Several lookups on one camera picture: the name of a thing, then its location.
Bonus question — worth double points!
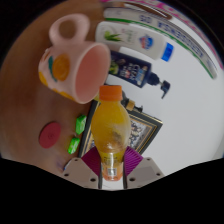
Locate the orange-capped clear drink bottle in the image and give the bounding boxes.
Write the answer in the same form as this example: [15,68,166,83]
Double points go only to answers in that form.
[90,84,132,182]

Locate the pink printed mug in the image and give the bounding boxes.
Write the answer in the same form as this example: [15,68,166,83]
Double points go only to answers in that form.
[37,13,112,105]

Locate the framed group photo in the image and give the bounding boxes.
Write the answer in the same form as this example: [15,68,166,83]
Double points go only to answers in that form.
[78,99,164,158]

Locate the dark blue pump bottle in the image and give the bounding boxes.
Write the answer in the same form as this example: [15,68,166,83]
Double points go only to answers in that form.
[108,49,172,100]

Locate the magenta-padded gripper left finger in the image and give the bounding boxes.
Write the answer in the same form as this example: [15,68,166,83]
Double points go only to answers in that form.
[61,146,101,190]

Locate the white blue-capped wash bottle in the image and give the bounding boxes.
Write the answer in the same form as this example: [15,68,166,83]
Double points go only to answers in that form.
[95,21,175,63]

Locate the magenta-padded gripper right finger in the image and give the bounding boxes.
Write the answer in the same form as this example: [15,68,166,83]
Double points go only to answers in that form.
[122,146,165,190]

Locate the flat round red coaster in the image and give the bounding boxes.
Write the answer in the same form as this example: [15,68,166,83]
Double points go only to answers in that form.
[38,121,63,150]

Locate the long white green box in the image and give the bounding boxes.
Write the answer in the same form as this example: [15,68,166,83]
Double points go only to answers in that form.
[102,7,218,80]

